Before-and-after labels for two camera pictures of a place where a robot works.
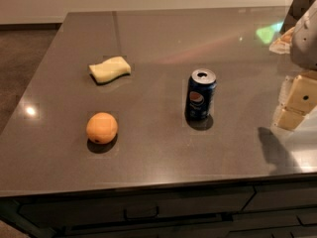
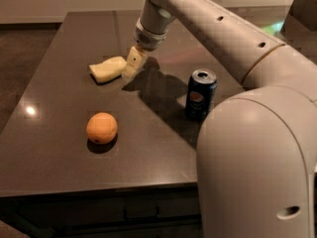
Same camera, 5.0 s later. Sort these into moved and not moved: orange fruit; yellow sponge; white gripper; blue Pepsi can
Moved: white gripper
Not moved: orange fruit; yellow sponge; blue Pepsi can
